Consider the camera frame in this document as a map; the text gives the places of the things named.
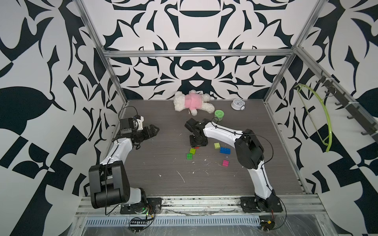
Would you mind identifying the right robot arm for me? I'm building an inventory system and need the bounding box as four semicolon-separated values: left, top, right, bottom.
185;119;275;206

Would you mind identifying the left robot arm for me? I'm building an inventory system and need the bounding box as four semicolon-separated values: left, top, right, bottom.
89;125;159;212

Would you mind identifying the blue lego brick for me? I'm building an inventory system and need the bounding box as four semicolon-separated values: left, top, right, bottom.
219;147;231;154

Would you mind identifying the pink lego brick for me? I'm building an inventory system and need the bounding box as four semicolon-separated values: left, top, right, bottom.
222;160;229;167

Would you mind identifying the green lidded jar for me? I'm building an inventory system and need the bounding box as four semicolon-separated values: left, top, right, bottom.
214;110;224;122

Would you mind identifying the white teddy bear pink shirt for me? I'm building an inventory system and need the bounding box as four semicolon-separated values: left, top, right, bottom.
173;90;215;116

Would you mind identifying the white alarm clock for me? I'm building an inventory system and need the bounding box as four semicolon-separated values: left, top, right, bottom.
231;99;245;111

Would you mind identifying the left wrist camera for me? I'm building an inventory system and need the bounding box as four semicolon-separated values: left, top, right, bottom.
120;115;144;135

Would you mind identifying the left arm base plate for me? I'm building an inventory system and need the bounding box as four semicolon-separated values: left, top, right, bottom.
120;198;162;215

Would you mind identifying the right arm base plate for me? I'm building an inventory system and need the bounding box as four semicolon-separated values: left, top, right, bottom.
239;194;284;213

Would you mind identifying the aluminium frame rail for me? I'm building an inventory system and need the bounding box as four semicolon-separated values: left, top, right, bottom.
103;49;293;58

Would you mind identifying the black wall hook rail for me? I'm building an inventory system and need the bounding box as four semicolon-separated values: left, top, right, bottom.
317;70;378;143

